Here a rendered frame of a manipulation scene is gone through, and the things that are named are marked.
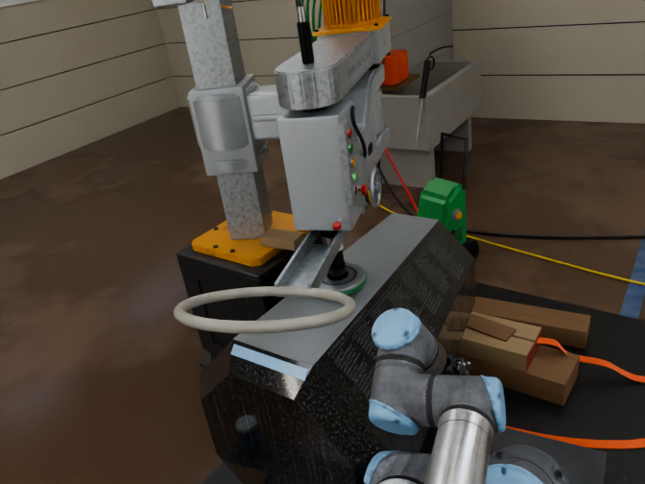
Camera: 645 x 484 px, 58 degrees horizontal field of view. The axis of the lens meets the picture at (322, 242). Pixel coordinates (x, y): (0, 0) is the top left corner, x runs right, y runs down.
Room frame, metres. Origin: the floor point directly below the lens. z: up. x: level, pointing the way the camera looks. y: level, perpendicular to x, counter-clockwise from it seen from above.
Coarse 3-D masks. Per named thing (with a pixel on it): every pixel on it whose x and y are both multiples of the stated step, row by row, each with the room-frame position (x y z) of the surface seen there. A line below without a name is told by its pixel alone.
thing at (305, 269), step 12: (312, 240) 1.90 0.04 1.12; (336, 240) 1.81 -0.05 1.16; (300, 252) 1.78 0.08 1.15; (312, 252) 1.82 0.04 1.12; (324, 252) 1.81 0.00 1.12; (336, 252) 1.79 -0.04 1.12; (288, 264) 1.67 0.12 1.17; (300, 264) 1.74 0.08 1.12; (312, 264) 1.73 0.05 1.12; (324, 264) 1.66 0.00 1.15; (288, 276) 1.64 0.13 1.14; (300, 276) 1.66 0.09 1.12; (312, 276) 1.65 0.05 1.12; (324, 276) 1.64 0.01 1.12
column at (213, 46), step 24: (216, 0) 2.68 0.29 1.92; (192, 24) 2.71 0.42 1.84; (216, 24) 2.69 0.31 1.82; (192, 48) 2.71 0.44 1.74; (216, 48) 2.69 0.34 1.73; (216, 72) 2.69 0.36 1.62; (240, 72) 2.79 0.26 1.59; (240, 192) 2.70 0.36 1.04; (264, 192) 2.80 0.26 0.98; (240, 216) 2.70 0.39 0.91; (264, 216) 2.72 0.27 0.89
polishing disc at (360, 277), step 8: (352, 264) 2.03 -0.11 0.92; (352, 272) 1.97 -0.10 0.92; (360, 272) 1.96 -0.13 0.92; (328, 280) 1.94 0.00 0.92; (344, 280) 1.92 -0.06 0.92; (352, 280) 1.91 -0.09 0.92; (360, 280) 1.90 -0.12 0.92; (328, 288) 1.88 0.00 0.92; (336, 288) 1.87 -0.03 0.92; (344, 288) 1.86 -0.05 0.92; (352, 288) 1.87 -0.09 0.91
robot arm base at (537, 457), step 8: (504, 448) 0.88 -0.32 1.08; (512, 448) 0.87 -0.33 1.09; (520, 448) 0.87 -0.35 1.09; (528, 448) 0.86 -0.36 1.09; (536, 448) 0.87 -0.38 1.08; (496, 456) 0.89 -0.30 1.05; (504, 456) 0.85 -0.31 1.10; (512, 456) 0.84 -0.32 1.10; (520, 456) 0.83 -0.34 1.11; (528, 456) 0.83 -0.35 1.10; (536, 456) 0.84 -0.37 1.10; (544, 456) 0.84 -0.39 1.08; (536, 464) 0.81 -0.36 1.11; (544, 464) 0.82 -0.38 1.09; (552, 464) 0.82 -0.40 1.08; (552, 472) 0.80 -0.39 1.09; (560, 472) 0.82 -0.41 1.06; (552, 480) 0.78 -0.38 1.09; (560, 480) 0.79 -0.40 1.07
